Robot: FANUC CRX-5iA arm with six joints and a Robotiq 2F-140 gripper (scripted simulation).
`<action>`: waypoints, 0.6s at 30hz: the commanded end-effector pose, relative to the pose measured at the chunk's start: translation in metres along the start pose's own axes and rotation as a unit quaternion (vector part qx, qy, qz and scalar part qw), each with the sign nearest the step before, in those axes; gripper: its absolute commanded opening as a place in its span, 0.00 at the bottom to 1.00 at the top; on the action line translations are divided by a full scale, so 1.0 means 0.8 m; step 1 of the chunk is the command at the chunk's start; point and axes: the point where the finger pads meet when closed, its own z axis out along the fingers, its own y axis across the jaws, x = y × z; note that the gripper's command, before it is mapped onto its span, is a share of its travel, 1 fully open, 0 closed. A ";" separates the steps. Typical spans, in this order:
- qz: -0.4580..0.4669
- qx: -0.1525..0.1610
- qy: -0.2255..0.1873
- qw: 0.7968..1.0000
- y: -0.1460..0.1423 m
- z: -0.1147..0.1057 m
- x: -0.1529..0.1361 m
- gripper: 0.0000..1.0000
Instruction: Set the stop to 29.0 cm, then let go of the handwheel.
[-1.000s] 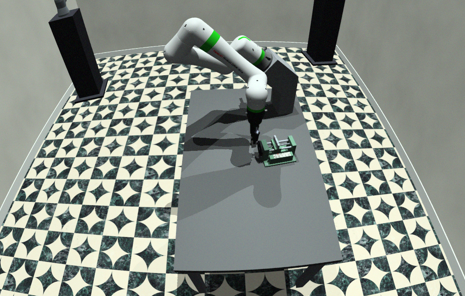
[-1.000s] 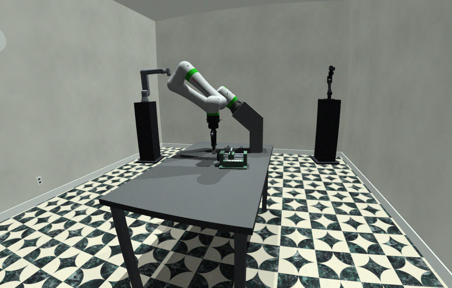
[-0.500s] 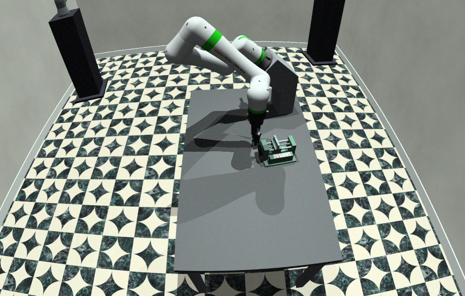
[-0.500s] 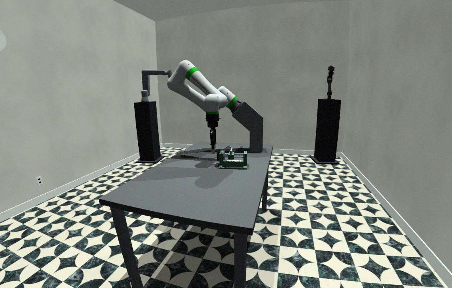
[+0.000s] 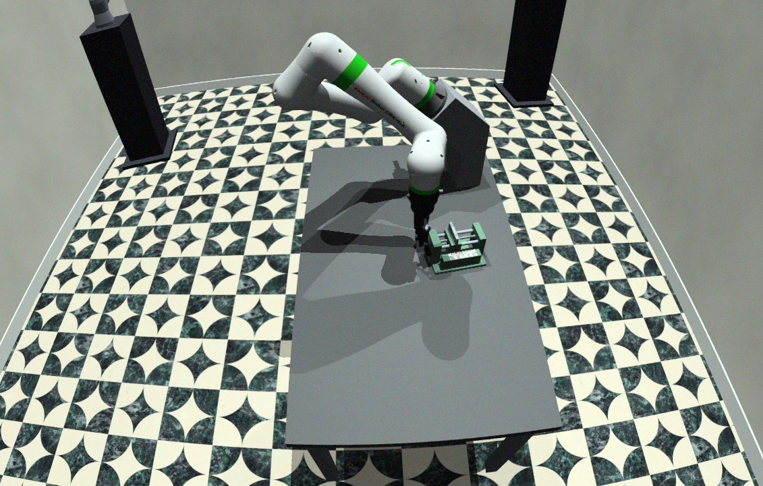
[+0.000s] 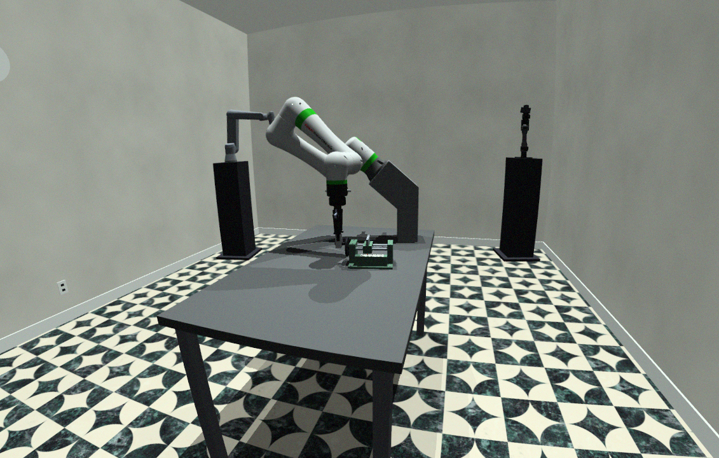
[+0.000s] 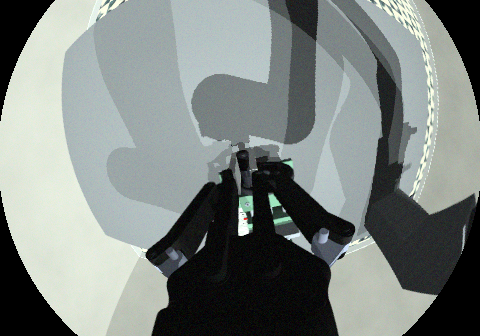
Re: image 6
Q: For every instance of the green bench vise with handwheel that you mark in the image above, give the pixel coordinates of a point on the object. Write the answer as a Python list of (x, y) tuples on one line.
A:
[(367, 260)]

